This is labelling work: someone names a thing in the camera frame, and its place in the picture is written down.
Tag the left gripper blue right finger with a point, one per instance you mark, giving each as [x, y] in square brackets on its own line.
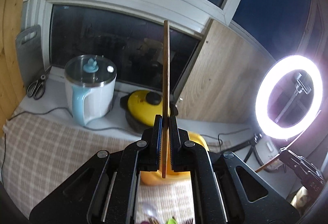
[177, 139]

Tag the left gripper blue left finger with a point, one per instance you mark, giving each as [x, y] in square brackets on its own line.
[155, 144]

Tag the green plastic spoon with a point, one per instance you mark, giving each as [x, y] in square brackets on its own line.
[172, 220]

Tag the lone wooden chopstick red tip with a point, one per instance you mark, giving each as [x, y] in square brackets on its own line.
[165, 96]

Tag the black kitchen scissors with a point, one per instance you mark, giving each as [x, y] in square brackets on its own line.
[37, 88]

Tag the right gloved hand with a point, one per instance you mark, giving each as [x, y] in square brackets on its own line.
[303, 200]

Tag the yellow plastic bin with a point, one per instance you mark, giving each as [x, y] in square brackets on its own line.
[156, 179]

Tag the yellow lidded black pot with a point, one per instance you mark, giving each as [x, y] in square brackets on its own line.
[141, 108]

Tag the floral white rice cooker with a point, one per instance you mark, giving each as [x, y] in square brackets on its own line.
[265, 151]

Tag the black tripod stand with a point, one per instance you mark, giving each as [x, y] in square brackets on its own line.
[251, 143]

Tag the light oak panel board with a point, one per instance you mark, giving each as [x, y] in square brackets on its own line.
[224, 79]

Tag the white blue electric kettle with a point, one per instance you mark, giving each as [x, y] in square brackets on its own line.
[90, 83]

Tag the plaid tablecloth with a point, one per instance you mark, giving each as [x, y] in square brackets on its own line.
[37, 155]

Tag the grey cutting board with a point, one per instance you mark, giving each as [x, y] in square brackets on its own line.
[29, 54]

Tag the pine wood plank board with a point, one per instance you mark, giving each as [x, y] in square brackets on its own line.
[12, 86]

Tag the white ring light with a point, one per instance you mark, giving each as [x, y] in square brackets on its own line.
[289, 97]

